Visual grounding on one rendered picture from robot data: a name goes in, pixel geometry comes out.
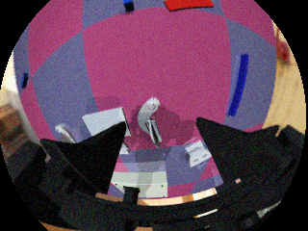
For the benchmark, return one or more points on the red flat bar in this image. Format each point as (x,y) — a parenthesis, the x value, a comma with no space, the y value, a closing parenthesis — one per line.
(177,5)

